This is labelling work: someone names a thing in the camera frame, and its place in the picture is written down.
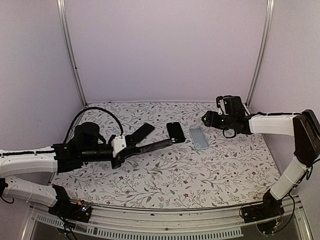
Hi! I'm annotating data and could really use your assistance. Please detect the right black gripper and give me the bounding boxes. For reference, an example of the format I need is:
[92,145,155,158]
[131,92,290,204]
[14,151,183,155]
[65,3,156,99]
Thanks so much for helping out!
[202,110,235,131]

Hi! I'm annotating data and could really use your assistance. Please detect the black phone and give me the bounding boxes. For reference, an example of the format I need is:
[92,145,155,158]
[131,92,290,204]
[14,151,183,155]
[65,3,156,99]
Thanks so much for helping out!
[139,139,173,154]
[131,123,155,144]

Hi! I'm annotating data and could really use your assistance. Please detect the light blue phone case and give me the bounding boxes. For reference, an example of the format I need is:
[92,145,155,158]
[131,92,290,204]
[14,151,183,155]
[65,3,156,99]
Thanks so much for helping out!
[189,126,210,150]

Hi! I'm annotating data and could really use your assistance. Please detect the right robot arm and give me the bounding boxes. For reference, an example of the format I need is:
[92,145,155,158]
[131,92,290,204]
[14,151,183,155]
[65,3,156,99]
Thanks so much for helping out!
[201,95,320,218]

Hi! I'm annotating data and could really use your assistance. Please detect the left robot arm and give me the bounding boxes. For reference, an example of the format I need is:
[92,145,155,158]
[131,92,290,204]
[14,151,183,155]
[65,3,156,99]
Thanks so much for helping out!
[0,122,154,217]

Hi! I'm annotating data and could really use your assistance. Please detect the floral patterned table mat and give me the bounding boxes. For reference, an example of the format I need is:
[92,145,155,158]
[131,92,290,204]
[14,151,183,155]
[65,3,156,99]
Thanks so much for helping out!
[52,102,280,209]

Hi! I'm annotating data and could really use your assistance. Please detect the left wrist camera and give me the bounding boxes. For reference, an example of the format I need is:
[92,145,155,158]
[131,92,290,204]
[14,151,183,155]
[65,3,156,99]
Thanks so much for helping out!
[125,134,137,148]

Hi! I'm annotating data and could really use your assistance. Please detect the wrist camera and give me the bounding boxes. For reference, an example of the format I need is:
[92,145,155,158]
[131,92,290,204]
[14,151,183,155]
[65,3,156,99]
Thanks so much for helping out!
[216,95,224,111]
[125,134,137,148]

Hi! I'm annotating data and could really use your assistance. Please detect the left camera cable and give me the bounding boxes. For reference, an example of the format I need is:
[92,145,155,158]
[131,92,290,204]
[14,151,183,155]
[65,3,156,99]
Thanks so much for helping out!
[63,106,125,146]

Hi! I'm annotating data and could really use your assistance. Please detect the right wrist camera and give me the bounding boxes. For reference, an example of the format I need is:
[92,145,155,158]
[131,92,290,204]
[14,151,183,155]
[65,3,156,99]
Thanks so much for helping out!
[216,95,224,111]

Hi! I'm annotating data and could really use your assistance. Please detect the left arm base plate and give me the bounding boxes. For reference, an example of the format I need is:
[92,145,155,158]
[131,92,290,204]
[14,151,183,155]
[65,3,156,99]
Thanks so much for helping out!
[48,200,92,223]

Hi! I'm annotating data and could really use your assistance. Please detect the front aluminium rail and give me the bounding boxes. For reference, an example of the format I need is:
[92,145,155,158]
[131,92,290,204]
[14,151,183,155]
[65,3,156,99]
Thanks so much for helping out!
[22,195,313,240]

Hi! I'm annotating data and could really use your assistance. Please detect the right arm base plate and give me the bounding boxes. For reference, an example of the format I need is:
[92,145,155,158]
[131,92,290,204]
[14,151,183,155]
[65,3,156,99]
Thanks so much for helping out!
[239,203,285,223]

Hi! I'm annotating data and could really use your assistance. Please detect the right aluminium frame post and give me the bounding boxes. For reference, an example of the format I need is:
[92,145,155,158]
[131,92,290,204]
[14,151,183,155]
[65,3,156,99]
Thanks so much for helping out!
[245,0,275,108]

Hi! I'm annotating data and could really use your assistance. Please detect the aluminium frame post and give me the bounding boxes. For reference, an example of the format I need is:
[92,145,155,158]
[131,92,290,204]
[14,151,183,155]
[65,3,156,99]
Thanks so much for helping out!
[56,0,88,107]
[245,0,275,108]

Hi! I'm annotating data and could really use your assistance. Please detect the left aluminium frame post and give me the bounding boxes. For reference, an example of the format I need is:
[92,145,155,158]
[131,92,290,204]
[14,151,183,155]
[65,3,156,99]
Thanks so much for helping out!
[56,0,88,107]

